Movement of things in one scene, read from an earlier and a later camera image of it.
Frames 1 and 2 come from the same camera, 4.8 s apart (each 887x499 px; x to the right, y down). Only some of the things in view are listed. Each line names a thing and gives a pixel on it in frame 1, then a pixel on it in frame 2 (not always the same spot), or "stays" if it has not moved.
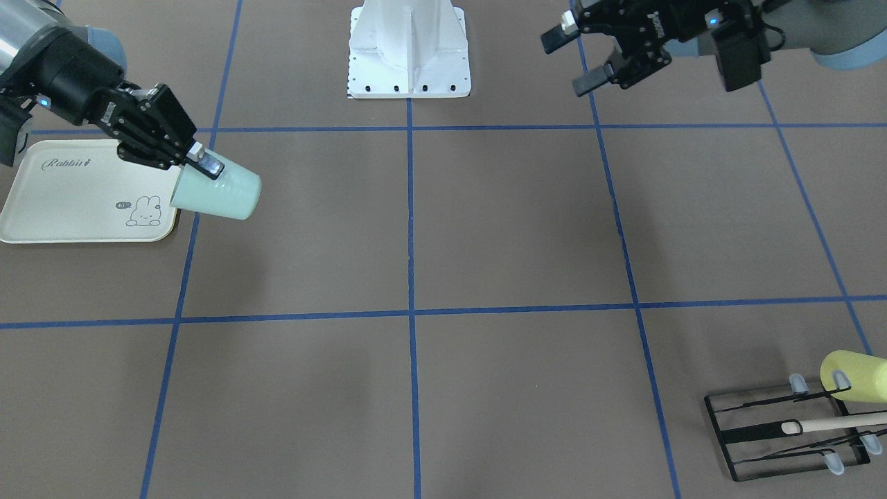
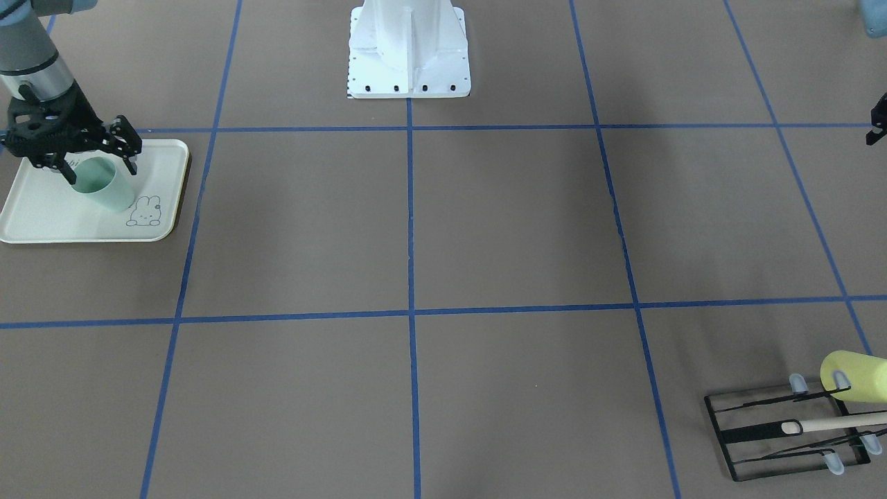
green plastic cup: (234, 195) to (98, 181)
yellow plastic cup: (867, 375) stays
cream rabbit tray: (81, 191) stays
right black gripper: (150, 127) to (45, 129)
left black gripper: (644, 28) to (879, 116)
